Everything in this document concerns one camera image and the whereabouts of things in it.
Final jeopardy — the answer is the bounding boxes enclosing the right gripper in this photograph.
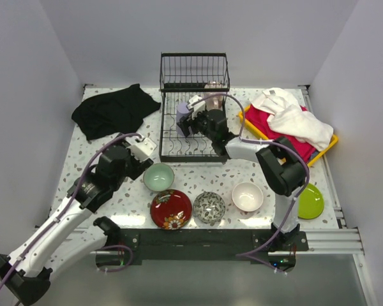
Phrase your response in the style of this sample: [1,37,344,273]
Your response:
[177,108,216,142]

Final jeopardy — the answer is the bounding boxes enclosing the lavender plastic cup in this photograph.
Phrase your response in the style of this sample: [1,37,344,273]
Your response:
[176,102,192,137]

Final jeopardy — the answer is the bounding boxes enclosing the celadon green bowl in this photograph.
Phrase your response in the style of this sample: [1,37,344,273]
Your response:
[143,163,175,192]

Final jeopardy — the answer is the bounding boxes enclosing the pink marbled mug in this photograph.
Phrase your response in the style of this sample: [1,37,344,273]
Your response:
[204,82,224,110]

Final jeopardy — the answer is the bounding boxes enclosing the black wire dish rack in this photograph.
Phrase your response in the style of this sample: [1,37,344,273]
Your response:
[159,52,230,163]

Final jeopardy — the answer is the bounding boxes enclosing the red floral plate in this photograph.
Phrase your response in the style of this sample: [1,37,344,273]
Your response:
[150,189,192,230]

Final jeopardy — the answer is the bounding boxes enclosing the leaf patterned bowl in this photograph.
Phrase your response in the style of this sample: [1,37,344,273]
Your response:
[193,191,226,224]

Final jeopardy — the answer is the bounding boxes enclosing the white pink bowl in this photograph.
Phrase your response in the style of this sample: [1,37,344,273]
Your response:
[232,182,264,212]

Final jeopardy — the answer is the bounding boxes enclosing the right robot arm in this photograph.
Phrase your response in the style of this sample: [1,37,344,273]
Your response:
[177,110,310,251]

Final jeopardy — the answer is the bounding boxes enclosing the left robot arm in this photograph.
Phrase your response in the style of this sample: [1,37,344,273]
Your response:
[0,138,156,305]

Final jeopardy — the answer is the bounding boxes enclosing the yellow plastic tray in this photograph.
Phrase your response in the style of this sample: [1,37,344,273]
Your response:
[244,105,339,167]

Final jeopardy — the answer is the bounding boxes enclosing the black cloth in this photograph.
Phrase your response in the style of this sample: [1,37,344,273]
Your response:
[71,84,161,140]

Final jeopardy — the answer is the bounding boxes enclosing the magenta cloth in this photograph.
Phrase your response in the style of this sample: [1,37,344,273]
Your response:
[244,106,317,164]

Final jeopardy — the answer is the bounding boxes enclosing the white towel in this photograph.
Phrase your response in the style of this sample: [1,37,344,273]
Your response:
[246,87,333,151]

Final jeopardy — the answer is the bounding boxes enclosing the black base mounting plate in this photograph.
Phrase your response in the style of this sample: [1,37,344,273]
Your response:
[82,228,309,272]

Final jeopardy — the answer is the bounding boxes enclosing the lime green plate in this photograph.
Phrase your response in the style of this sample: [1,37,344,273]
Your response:
[298,184,324,220]

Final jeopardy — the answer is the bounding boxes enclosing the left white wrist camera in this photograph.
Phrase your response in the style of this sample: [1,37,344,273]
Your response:
[126,136,157,162]

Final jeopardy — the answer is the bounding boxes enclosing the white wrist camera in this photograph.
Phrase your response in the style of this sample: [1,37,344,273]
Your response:
[186,95,206,119]
[126,136,157,162]

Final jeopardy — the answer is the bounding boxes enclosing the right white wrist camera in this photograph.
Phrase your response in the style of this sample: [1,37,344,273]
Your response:
[186,95,206,119]

